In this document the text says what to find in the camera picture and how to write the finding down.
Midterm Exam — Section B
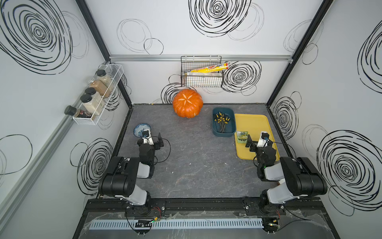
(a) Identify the spice jar beige powder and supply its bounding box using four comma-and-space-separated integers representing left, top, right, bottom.
95, 69, 113, 89

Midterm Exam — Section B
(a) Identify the yellow snack package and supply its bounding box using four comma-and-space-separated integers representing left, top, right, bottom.
189, 63, 229, 73

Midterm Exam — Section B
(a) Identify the spice jar brown powder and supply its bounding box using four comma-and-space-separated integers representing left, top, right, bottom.
88, 79, 111, 98

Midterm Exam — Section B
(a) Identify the blue white patterned bowl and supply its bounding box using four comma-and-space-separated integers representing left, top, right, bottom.
133, 123, 151, 138

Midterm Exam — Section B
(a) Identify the spice jar white powder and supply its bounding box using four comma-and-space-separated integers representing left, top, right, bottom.
85, 87, 105, 108

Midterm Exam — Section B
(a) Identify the clear acrylic wall shelf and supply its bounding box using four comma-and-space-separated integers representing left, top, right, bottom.
72, 64, 124, 127

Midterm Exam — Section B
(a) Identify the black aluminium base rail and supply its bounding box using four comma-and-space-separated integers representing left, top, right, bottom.
82, 197, 326, 218

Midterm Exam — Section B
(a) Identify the spice jar cream powder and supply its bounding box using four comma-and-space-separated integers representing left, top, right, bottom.
80, 94, 101, 116

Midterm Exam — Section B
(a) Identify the teal plastic storage box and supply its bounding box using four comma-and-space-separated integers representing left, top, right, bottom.
212, 107, 236, 137

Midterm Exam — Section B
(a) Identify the small dark spice bottle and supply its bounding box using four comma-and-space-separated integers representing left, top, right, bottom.
64, 106, 92, 119

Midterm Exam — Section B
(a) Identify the black yellow file tool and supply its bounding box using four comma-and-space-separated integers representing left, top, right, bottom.
215, 112, 225, 132

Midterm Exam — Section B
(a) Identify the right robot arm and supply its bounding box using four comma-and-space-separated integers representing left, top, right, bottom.
245, 132, 328, 214

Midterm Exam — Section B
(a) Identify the grey slotted cable duct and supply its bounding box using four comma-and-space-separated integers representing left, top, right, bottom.
89, 218, 264, 230

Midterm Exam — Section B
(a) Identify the orange pumpkin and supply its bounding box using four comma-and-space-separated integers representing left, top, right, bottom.
173, 89, 204, 119

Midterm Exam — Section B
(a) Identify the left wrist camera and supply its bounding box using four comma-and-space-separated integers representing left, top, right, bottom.
142, 129, 154, 145

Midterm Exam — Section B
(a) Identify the green snack packet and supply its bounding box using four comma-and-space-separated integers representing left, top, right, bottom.
236, 131, 248, 144

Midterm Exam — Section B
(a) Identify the yellow plastic tray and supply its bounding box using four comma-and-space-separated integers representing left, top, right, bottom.
234, 114, 276, 160

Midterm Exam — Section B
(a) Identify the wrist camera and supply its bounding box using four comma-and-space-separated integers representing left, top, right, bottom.
257, 131, 269, 147
142, 129, 154, 145

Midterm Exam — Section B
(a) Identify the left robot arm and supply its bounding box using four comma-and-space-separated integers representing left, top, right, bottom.
98, 134, 164, 207

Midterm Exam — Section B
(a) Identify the black wire wall basket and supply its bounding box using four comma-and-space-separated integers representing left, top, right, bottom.
181, 55, 223, 88

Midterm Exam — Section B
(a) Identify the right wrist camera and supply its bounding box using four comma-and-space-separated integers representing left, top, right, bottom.
257, 131, 269, 147

